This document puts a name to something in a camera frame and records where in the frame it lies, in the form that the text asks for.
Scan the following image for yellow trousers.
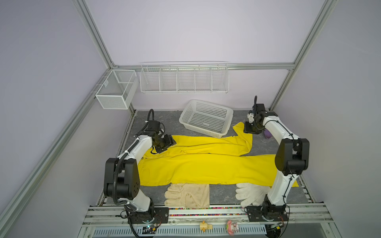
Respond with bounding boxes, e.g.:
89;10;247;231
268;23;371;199
137;121;300;188

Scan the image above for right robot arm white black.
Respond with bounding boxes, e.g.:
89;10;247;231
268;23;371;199
244;109;310;221

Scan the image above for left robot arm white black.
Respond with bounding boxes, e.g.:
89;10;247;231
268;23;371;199
103;134;176;223

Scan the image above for purple pink small brush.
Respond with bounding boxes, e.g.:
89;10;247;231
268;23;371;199
264;130;272;139

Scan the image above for white plastic perforated basket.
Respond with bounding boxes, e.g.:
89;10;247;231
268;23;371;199
179;100;234;138

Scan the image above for beige leather work glove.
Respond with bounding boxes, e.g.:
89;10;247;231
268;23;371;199
164;183;210;209

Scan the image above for white knit cotton glove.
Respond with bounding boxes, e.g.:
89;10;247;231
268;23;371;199
235;183;270;207

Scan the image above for colourful bead strip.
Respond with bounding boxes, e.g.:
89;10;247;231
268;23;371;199
169;206;247;217

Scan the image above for yellow duck toy figure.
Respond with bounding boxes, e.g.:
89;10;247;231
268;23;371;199
199;221;213;233

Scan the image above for pink doll toy figure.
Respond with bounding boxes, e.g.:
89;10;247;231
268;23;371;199
226;220;239;236

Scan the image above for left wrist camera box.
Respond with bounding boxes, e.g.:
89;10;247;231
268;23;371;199
146;120;161;134

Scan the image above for white wire wall shelf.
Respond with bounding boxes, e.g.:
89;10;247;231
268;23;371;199
140;61;230;94

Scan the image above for white mesh wall box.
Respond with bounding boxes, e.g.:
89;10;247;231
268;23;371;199
95;69;139;110

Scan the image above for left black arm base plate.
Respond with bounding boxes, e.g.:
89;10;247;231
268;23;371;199
129;207;169;224

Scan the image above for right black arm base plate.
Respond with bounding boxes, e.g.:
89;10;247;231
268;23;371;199
244;205;289;222

